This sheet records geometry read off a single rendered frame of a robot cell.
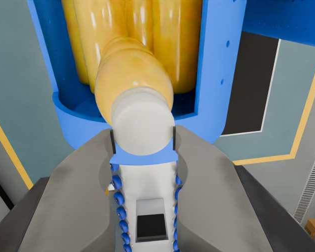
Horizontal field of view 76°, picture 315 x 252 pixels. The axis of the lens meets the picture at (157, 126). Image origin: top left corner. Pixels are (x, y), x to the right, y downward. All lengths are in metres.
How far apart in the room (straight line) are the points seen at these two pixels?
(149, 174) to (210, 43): 0.54
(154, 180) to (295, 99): 1.52
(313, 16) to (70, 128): 0.71
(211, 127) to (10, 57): 1.53
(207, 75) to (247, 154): 1.87
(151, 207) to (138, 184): 0.09
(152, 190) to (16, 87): 1.29
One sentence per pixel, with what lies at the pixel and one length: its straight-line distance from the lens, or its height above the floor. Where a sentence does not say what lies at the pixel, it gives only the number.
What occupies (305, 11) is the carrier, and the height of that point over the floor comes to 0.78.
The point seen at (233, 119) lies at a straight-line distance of 1.61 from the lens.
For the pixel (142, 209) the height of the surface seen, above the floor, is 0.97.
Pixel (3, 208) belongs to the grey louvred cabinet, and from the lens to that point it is 2.38.
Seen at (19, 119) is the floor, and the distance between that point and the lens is 1.86.
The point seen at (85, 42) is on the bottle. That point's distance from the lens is 0.31.
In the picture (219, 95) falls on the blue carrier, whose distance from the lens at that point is 0.26.
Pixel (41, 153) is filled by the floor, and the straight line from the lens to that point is 1.98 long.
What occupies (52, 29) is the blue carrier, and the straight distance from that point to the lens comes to 0.38.
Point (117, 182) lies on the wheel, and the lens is 0.65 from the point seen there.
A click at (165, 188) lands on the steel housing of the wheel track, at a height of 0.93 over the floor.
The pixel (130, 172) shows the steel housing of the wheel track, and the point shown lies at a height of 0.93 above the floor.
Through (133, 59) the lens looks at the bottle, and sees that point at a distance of 0.16.
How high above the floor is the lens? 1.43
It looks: 59 degrees down
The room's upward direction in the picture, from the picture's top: 171 degrees clockwise
